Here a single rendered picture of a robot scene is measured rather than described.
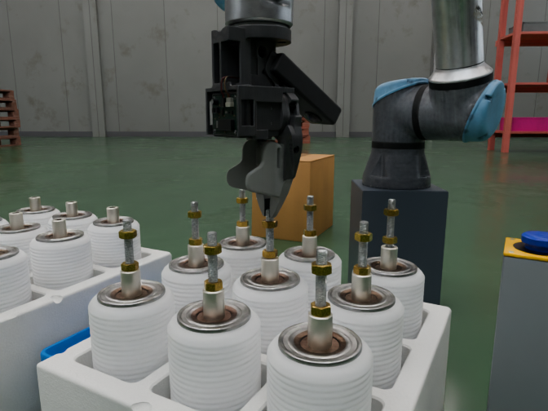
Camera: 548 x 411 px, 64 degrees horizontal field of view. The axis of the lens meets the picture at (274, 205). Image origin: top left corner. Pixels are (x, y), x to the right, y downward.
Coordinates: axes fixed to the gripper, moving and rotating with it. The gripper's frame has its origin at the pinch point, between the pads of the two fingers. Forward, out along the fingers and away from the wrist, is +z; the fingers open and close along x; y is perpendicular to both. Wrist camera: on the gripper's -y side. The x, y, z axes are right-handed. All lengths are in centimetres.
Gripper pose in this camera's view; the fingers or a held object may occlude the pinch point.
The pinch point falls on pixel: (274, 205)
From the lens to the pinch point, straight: 54.0
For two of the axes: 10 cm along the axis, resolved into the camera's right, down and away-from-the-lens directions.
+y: -8.0, 1.1, -5.8
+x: 5.9, 1.6, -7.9
